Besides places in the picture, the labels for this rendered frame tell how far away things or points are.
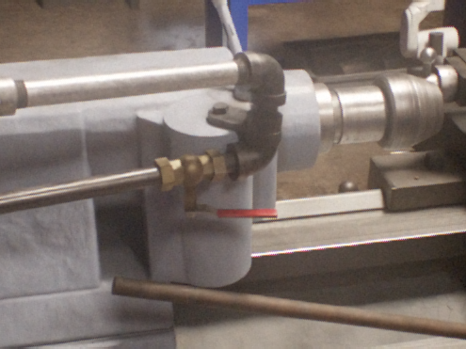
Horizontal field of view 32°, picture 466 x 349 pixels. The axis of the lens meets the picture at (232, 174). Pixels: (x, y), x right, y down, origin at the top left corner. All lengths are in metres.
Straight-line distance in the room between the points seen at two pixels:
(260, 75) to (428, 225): 0.58
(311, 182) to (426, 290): 1.66
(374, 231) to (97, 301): 0.49
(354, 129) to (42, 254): 0.36
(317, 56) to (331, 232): 2.03
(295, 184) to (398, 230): 1.70
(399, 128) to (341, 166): 2.10
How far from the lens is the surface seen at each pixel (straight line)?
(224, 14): 0.82
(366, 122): 0.91
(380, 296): 1.25
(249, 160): 0.73
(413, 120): 0.92
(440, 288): 1.29
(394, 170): 1.27
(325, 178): 2.93
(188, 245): 0.81
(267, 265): 1.15
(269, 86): 0.72
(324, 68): 3.17
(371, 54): 3.16
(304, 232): 1.18
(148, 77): 0.66
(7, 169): 0.82
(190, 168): 0.71
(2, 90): 0.62
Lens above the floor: 1.51
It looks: 31 degrees down
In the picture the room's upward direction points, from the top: straight up
